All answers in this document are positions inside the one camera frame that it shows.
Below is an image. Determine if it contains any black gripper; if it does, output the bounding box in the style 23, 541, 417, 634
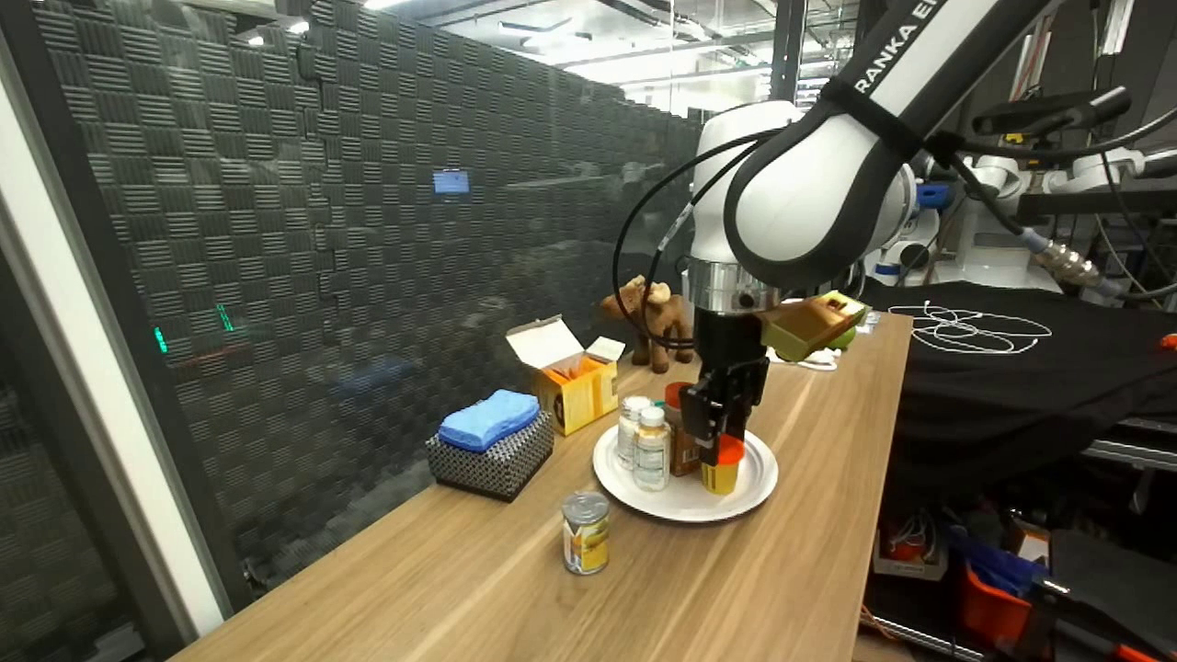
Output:
682, 306, 774, 467

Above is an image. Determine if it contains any orange cap spice bottle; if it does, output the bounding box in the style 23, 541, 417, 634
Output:
661, 379, 705, 482

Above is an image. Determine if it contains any orange lid yellow tub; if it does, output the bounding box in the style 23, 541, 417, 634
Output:
699, 433, 752, 499

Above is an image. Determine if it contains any white bottle blue label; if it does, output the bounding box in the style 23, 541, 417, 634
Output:
628, 400, 675, 496

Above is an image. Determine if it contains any small can silver lid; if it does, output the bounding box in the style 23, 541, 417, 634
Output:
560, 489, 613, 581

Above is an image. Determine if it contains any white paper plate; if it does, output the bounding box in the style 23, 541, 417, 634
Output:
588, 420, 784, 528

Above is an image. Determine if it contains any brown moose plushie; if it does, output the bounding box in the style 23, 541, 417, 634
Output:
601, 272, 699, 379

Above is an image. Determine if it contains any white ringed object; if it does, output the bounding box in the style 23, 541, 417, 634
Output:
796, 344, 849, 376

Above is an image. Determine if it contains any open yellow orange carton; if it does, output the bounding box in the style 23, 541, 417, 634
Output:
503, 314, 628, 438

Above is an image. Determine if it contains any blue sponge cloth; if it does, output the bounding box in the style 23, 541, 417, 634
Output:
436, 385, 546, 457

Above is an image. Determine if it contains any grey woven box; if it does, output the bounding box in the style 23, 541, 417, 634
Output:
423, 409, 560, 499

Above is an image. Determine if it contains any white blue background machine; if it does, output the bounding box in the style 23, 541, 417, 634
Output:
861, 168, 987, 282

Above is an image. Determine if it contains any black covered table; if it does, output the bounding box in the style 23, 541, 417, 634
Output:
857, 275, 1177, 492

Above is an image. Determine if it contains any red bin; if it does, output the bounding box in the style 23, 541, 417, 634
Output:
954, 561, 1044, 653

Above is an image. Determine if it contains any black overhead bar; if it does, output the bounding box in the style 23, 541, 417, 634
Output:
973, 80, 1132, 141

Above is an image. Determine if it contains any tan wrist camera box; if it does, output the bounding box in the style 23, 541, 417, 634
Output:
763, 289, 872, 364

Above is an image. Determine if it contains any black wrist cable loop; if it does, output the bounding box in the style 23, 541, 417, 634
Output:
612, 124, 788, 337

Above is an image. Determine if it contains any white coiled cable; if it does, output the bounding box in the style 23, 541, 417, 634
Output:
891, 299, 1059, 359

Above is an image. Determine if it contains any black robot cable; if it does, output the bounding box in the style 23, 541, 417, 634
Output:
931, 121, 1177, 306

